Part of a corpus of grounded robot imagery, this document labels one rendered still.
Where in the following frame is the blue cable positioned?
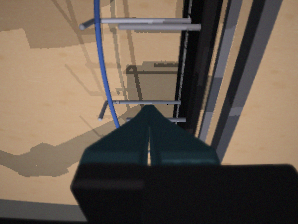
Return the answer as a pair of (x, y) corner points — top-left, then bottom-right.
(94, 0), (120, 129)

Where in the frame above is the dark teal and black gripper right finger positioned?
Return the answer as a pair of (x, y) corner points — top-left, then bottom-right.
(149, 104), (221, 165)

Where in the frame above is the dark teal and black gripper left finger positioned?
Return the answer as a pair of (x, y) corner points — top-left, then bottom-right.
(78, 105), (149, 166)

